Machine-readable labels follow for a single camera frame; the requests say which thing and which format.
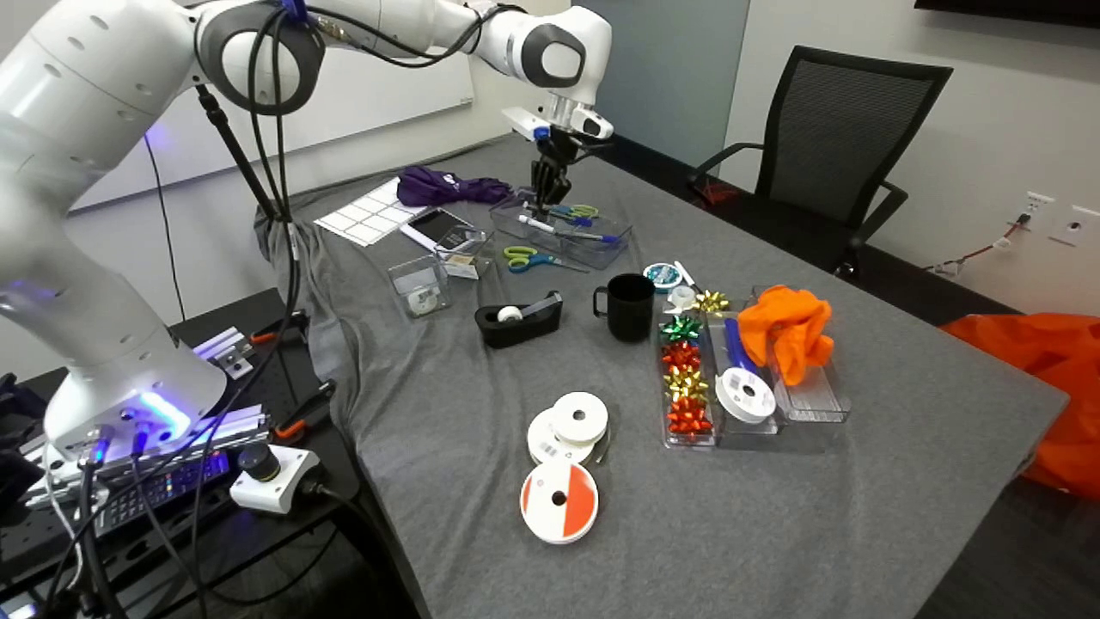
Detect grey marker pen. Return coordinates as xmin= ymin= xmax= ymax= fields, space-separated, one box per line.
xmin=517 ymin=204 xmax=566 ymax=232

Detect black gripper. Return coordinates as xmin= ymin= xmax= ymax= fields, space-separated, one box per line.
xmin=525 ymin=122 xmax=584 ymax=213

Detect clear plastic tray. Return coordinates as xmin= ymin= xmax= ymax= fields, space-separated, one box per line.
xmin=705 ymin=313 xmax=853 ymax=444

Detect black robot cart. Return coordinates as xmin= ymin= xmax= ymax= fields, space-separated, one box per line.
xmin=0 ymin=285 xmax=390 ymax=619

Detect black tape dispenser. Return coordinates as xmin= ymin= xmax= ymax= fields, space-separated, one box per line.
xmin=470 ymin=289 xmax=566 ymax=352

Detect green blue handled scissors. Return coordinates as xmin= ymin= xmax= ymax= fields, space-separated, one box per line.
xmin=495 ymin=241 xmax=563 ymax=280

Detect orange crumpled cloth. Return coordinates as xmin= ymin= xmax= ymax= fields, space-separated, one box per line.
xmin=735 ymin=281 xmax=838 ymax=392

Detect clear box of gift bows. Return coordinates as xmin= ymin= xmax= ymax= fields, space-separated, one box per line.
xmin=658 ymin=313 xmax=722 ymax=452

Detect small clear box with cardboard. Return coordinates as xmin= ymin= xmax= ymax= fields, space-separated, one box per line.
xmin=439 ymin=246 xmax=495 ymax=285

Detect white wall board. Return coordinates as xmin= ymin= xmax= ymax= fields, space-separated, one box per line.
xmin=61 ymin=31 xmax=482 ymax=217

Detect blue ribbon strip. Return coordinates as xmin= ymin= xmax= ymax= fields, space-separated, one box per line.
xmin=719 ymin=318 xmax=760 ymax=374

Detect white wall outlet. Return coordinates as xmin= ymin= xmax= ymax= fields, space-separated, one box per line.
xmin=1018 ymin=188 xmax=1059 ymax=237

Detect white label sheet stack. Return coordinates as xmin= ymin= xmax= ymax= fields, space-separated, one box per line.
xmin=313 ymin=174 xmax=429 ymax=252

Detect white wall plate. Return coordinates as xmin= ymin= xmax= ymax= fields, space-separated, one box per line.
xmin=1056 ymin=204 xmax=1100 ymax=252

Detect white emergency stop box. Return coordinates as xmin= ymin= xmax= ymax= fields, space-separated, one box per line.
xmin=227 ymin=439 xmax=322 ymax=517

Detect black wall television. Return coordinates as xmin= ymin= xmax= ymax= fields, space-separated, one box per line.
xmin=912 ymin=0 xmax=1100 ymax=31

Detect black mesh office chair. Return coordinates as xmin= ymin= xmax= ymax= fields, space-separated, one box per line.
xmin=685 ymin=46 xmax=955 ymax=280

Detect black cable bundle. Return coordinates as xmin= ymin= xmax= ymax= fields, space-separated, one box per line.
xmin=187 ymin=0 xmax=532 ymax=295

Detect yellow gift bow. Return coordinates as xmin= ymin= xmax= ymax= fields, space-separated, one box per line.
xmin=692 ymin=285 xmax=735 ymax=320

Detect black mug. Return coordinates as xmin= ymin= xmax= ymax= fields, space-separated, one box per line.
xmin=589 ymin=271 xmax=661 ymax=344

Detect grey table cloth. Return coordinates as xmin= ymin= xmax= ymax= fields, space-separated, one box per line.
xmin=251 ymin=132 xmax=1072 ymax=619

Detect red handled pliers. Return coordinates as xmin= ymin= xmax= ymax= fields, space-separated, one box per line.
xmin=271 ymin=383 xmax=343 ymax=447

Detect blue white ribbon roll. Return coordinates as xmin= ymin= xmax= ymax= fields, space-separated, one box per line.
xmin=640 ymin=259 xmax=699 ymax=295

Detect clear box with ribbed base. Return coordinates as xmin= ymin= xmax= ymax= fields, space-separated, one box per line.
xmin=386 ymin=252 xmax=455 ymax=322

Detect orange bag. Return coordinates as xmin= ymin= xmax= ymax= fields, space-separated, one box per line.
xmin=939 ymin=310 xmax=1100 ymax=508

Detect red white ribbon spool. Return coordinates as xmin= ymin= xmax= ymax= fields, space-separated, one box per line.
xmin=517 ymin=456 xmax=606 ymax=550

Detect clear three compartment organizer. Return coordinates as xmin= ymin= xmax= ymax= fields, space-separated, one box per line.
xmin=493 ymin=196 xmax=634 ymax=276

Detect purple folded umbrella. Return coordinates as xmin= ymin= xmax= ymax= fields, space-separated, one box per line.
xmin=392 ymin=163 xmax=517 ymax=213

